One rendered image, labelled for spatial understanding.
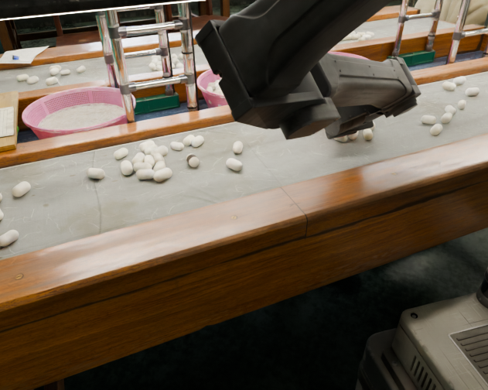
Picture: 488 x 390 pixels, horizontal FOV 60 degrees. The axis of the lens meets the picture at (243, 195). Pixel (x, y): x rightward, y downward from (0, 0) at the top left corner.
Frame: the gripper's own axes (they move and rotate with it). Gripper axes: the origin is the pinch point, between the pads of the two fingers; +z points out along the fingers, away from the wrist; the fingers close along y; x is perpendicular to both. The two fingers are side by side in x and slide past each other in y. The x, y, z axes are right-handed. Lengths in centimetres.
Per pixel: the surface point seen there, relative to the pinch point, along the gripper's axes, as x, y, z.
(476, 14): -83, -239, 150
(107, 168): -2.5, 47.6, 5.6
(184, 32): -27.7, 25.2, 4.2
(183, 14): -30.6, 25.0, 1.8
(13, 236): 7, 64, -9
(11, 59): -54, 67, 64
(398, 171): 13.4, -1.2, -17.6
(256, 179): 7.7, 22.1, -6.8
